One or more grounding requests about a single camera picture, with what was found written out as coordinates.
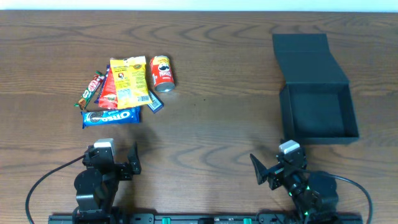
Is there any blue Oreo cookie pack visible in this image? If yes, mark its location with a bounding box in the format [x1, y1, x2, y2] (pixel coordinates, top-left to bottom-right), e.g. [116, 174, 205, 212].
[81, 107, 141, 129]

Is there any red snack bag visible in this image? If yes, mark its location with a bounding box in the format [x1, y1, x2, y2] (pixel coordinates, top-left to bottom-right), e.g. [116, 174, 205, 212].
[98, 66, 118, 110]

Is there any black gift box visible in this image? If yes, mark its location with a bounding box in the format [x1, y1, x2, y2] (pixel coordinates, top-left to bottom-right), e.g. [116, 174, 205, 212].
[272, 34, 359, 144]

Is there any red Pringles can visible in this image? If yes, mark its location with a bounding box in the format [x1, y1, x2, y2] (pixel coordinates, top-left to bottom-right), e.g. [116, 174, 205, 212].
[150, 55, 175, 92]

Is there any yellow snack bag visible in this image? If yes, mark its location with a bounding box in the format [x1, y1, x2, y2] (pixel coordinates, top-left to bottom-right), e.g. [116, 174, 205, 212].
[110, 56, 152, 110]

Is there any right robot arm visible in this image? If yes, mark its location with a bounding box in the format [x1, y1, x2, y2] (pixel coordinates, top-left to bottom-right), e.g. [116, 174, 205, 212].
[250, 146, 342, 223]

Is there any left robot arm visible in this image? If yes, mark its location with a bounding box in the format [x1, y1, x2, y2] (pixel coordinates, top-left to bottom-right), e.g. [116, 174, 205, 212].
[72, 142, 142, 224]

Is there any small dark blue packet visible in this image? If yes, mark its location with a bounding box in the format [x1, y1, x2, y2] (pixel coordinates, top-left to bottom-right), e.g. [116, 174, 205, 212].
[148, 90, 164, 113]

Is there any purple Dairy Milk bar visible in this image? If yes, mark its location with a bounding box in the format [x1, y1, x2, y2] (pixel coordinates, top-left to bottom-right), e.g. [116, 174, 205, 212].
[94, 65, 110, 104]

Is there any KitKat chocolate bar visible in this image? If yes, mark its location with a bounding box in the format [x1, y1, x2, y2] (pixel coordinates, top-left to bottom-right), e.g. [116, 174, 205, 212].
[74, 71, 105, 110]

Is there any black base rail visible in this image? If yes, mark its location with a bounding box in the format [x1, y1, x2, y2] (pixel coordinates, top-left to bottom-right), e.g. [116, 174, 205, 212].
[48, 213, 363, 224]

